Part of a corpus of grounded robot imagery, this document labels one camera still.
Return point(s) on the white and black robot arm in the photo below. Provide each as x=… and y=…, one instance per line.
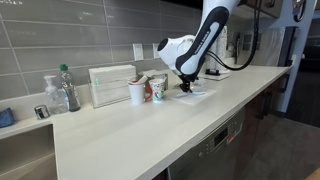
x=185, y=55

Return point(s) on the white wall outlet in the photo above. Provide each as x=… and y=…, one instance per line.
x=155, y=50
x=138, y=52

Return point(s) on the kitchen sink basin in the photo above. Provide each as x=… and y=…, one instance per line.
x=28, y=156

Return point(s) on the blue sponge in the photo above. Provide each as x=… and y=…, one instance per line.
x=6, y=118

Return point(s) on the white wall outlet right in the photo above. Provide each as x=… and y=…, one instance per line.
x=155, y=50

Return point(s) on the stainless steel dishwasher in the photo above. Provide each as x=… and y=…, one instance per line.
x=214, y=157

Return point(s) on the clear soap pump bottle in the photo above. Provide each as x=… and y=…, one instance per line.
x=54, y=99

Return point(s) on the white mug red handle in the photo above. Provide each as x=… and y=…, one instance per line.
x=139, y=92

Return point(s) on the white wall outlet left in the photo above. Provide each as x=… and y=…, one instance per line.
x=138, y=52

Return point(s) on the dark wood cabinet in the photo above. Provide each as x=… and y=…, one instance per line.
x=260, y=117

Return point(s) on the chrome sink faucet knob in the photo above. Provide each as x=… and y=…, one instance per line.
x=41, y=112

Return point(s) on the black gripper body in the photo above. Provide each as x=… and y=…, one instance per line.
x=185, y=85

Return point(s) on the patterned paper cup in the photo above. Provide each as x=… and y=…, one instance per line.
x=157, y=86

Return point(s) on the white paper towel stack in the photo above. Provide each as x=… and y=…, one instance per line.
x=110, y=84

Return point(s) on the green capped dish soap bottle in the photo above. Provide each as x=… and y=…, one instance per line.
x=69, y=89

